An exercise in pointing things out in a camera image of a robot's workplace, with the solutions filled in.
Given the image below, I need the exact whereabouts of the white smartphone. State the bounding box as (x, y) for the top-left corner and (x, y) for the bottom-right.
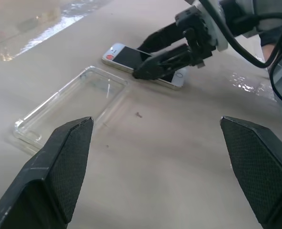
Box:
(101, 42), (189, 91)

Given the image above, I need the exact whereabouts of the clear plastic phone case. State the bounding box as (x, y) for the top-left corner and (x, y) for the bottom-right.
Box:
(13, 65), (131, 155)

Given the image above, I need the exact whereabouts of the person in blue shorts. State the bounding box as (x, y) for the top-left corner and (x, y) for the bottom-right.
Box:
(260, 23), (282, 64)

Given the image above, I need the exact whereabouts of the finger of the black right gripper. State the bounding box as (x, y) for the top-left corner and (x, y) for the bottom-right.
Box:
(132, 43), (193, 81)
(137, 22), (188, 57)

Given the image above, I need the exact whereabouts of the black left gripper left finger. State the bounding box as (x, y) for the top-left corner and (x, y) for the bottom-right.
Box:
(0, 116), (94, 229)

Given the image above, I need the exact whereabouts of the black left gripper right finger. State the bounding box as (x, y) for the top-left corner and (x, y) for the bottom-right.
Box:
(219, 115), (282, 229)

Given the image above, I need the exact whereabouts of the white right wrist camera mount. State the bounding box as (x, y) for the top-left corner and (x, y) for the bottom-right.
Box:
(185, 0), (229, 52)

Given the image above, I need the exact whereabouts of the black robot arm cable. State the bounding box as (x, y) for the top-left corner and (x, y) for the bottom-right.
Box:
(223, 11), (282, 108)

